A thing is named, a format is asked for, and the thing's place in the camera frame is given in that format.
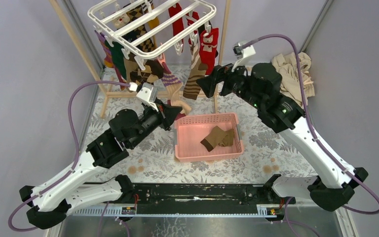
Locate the brown argyle sock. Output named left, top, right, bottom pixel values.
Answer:
left=129, top=60, right=164, bottom=84

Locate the wooden hanger stand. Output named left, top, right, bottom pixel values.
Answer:
left=50, top=0, right=231, bottom=119

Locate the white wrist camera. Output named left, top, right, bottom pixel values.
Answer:
left=129, top=82, right=159, bottom=112
left=231, top=40, right=256, bottom=72

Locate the brown striped sock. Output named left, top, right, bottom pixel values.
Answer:
left=183, top=43, right=208, bottom=100

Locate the beige crumpled cloth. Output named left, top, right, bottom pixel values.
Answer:
left=271, top=52, right=315, bottom=108

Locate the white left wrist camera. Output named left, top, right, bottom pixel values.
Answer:
left=129, top=82, right=159, bottom=112

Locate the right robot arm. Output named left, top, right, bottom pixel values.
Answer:
left=196, top=63, right=368, bottom=211

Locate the white plastic sock hanger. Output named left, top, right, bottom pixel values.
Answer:
left=87, top=0, right=217, bottom=71

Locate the floral table mat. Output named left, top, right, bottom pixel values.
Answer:
left=81, top=65, right=323, bottom=185

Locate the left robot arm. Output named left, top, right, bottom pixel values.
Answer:
left=20, top=99, right=182, bottom=230

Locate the beige purple striped sock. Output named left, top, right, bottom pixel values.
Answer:
left=157, top=54, right=192, bottom=119

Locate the purple orange striped sock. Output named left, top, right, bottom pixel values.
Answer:
left=94, top=30, right=114, bottom=68

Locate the pink plastic basket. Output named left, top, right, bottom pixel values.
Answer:
left=174, top=113, right=244, bottom=162

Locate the tan plain sock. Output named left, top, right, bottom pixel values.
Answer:
left=123, top=58, right=138, bottom=82

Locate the red bear sock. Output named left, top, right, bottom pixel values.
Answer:
left=199, top=28, right=219, bottom=75

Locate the green sock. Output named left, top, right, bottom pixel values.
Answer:
left=105, top=41, right=127, bottom=82

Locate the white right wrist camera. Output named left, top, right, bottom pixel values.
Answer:
left=231, top=40, right=256, bottom=72

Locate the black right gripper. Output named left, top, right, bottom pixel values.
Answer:
left=196, top=57, right=264, bottom=110

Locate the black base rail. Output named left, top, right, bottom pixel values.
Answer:
left=129, top=183, right=296, bottom=215

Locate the navy bear sock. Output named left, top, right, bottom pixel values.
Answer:
left=114, top=6, right=142, bottom=42

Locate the dark argyle sock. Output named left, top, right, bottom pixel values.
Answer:
left=123, top=3, right=156, bottom=52

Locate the plain brown sock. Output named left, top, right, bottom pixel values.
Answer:
left=200, top=126, right=234, bottom=152

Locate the red hanging sock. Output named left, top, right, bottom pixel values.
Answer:
left=168, top=3, right=184, bottom=55

